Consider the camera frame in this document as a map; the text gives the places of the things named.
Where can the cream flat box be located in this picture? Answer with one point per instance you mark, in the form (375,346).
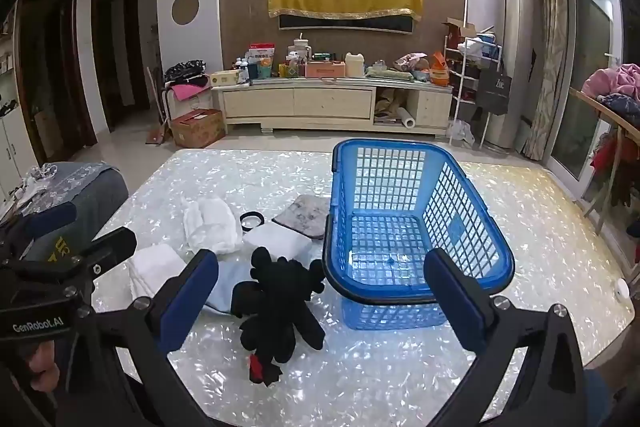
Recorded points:
(227,78)

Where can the broom with dustpan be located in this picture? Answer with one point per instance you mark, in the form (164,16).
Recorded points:
(156,129)

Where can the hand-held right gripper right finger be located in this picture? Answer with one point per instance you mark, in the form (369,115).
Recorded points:
(455,302)

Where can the patterned curtain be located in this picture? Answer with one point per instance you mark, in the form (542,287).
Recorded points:
(547,32)

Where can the pink box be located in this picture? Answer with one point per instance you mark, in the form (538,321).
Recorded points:
(325,68)

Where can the blue plastic basket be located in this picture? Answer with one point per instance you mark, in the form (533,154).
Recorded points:
(380,252)

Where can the black patterned clothes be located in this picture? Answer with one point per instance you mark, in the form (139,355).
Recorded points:
(185,69)

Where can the grey fabric chair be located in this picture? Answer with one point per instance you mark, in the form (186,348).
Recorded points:
(80,192)

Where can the black plush toy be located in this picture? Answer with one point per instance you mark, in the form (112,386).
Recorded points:
(277,302)

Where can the white crumpled cloth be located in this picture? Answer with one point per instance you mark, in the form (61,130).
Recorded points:
(36,185)

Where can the grey marbled pad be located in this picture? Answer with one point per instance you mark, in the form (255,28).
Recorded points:
(305,219)

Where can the open cardboard box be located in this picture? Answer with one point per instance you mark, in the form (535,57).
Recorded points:
(460,27)

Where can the light blue cloth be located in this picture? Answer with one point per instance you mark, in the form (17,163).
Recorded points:
(225,287)

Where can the glass jar with lid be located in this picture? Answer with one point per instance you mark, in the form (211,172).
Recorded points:
(301,49)

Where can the pink cloth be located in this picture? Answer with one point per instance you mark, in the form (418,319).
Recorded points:
(187,91)

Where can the orange bag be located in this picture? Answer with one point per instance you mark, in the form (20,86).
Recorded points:
(439,70)

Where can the standing air conditioner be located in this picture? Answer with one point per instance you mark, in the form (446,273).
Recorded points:
(506,32)

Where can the black television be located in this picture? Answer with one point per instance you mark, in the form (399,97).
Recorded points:
(345,24)

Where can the person's left hand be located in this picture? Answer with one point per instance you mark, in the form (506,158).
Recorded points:
(41,364)

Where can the cream television cabinet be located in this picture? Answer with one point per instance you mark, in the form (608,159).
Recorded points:
(300,104)

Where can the green cloth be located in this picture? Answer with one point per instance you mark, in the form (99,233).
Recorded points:
(390,74)

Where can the dark wooden door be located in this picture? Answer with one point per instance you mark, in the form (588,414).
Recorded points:
(117,52)
(50,67)

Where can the pink clothes pile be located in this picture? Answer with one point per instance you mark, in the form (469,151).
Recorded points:
(615,81)

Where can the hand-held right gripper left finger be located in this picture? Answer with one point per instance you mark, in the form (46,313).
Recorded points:
(186,302)

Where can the black shopping bag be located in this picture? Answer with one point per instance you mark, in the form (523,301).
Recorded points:
(492,90)

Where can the wooden folding table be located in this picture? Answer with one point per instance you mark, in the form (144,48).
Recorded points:
(607,116)

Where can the white fluffy cloth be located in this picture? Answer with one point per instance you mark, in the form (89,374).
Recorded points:
(210,224)

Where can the white paper roll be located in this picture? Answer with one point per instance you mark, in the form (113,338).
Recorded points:
(405,117)

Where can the white metal rack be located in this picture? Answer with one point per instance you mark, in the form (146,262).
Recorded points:
(462,52)

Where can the red and white bag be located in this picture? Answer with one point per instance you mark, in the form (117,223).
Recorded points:
(262,53)

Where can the colourful cloth pile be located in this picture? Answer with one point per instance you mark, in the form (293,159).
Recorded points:
(412,62)

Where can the small white round object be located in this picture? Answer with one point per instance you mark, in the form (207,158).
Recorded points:
(621,291)

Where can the white towel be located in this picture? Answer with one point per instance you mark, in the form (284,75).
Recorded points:
(155,269)
(275,241)

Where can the white plastic jug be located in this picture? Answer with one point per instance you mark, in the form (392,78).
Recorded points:
(354,65)

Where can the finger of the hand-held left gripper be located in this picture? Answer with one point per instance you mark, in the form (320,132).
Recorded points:
(112,244)
(50,219)

